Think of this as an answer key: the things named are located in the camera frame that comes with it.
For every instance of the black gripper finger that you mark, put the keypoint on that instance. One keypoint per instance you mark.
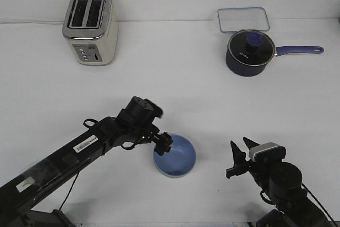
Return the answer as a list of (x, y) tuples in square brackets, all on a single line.
[(238, 155), (251, 145)]

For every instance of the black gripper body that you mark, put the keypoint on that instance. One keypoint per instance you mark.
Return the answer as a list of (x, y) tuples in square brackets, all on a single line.
[(138, 117), (259, 171)]

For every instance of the blue bowl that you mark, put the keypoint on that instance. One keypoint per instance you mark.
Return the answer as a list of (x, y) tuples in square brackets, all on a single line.
[(179, 161)]

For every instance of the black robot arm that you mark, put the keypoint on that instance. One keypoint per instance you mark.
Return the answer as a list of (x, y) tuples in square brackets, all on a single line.
[(281, 186), (21, 194)]

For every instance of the dark blue saucepan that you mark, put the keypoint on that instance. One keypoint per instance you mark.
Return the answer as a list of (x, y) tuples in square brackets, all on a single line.
[(251, 64)]

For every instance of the glass pot lid blue knob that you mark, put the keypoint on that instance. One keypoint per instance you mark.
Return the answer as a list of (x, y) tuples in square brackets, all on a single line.
[(250, 41)]

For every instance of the silver two-slot toaster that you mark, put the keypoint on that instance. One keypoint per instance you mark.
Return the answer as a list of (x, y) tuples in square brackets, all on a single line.
[(91, 30)]

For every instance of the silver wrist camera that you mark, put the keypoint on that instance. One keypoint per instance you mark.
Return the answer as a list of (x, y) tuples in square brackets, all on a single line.
[(270, 150), (157, 111)]

